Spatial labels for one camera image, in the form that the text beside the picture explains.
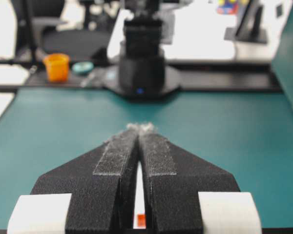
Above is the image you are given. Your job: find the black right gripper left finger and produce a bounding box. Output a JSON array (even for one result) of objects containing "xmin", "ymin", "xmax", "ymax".
[{"xmin": 6, "ymin": 130, "xmax": 139, "ymax": 234}]

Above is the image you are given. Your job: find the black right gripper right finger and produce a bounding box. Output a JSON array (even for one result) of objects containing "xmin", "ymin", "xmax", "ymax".
[{"xmin": 138, "ymin": 126, "xmax": 262, "ymax": 234}]

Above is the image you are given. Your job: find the red block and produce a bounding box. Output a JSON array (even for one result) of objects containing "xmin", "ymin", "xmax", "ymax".
[{"xmin": 137, "ymin": 214, "xmax": 146, "ymax": 229}]

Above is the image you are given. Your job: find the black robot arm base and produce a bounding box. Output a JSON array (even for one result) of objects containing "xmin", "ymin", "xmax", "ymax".
[{"xmin": 102, "ymin": 17, "xmax": 181, "ymax": 99}]

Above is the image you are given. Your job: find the teal round lid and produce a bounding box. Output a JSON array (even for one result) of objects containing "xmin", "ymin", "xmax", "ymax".
[{"xmin": 72, "ymin": 61, "xmax": 94, "ymax": 76}]

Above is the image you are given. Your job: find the orange plastic cup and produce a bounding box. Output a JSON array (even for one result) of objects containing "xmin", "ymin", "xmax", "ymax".
[{"xmin": 43, "ymin": 53, "xmax": 70, "ymax": 82}]

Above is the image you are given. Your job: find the black office chair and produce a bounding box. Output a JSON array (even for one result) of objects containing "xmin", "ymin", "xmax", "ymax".
[{"xmin": 11, "ymin": 0, "xmax": 116, "ymax": 63}]

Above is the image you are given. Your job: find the black monitor stand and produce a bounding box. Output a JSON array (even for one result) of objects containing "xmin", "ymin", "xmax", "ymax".
[{"xmin": 224, "ymin": 0, "xmax": 268, "ymax": 44}]

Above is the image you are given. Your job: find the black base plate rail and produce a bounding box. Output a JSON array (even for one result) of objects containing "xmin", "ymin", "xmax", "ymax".
[{"xmin": 25, "ymin": 63, "xmax": 282, "ymax": 93}]

